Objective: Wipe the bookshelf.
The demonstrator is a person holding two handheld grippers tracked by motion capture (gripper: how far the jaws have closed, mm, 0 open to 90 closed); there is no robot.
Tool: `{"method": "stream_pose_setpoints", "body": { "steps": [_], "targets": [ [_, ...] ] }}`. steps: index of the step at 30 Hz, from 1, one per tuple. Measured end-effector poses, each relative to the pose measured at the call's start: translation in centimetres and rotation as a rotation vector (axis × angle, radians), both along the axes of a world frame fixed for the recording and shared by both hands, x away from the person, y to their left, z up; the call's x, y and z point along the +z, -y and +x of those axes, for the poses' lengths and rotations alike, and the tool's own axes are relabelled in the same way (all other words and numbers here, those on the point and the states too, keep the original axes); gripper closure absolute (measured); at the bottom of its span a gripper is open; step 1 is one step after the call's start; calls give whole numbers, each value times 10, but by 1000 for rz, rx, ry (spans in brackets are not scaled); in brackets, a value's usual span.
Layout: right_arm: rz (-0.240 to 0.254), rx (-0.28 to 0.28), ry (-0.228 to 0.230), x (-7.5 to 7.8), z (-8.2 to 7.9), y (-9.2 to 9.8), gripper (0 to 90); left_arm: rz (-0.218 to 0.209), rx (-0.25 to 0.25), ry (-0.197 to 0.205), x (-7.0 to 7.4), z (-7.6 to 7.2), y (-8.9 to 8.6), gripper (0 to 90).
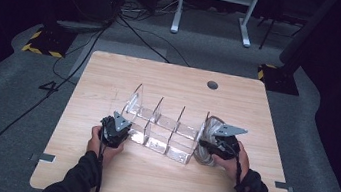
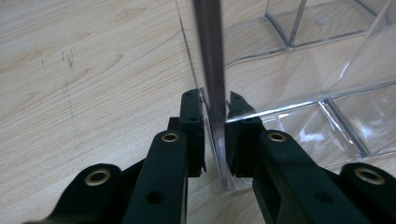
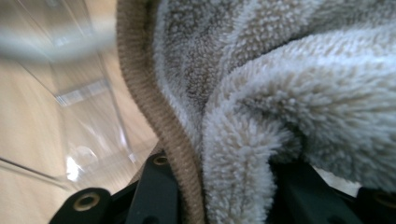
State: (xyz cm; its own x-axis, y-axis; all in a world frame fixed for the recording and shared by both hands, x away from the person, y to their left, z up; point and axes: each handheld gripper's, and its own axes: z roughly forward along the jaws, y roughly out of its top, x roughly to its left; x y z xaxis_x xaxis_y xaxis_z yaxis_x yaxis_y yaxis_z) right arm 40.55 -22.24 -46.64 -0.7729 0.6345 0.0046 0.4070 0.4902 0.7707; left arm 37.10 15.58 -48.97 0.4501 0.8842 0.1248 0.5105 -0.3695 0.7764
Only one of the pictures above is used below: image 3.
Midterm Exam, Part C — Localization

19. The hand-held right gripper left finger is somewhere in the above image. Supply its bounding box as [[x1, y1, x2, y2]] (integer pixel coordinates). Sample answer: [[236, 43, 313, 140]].
[[125, 152, 188, 224]]

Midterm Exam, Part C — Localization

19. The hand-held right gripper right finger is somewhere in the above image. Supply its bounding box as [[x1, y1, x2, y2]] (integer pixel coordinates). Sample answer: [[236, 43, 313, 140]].
[[270, 160, 359, 224]]

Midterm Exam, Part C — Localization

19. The striped grey towel brown trim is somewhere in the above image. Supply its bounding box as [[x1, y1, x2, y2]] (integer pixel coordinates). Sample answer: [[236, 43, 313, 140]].
[[115, 0, 396, 224]]

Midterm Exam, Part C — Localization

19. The clear acrylic divided organizer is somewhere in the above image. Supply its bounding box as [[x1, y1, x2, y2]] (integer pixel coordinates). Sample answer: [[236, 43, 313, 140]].
[[0, 0, 163, 190]]

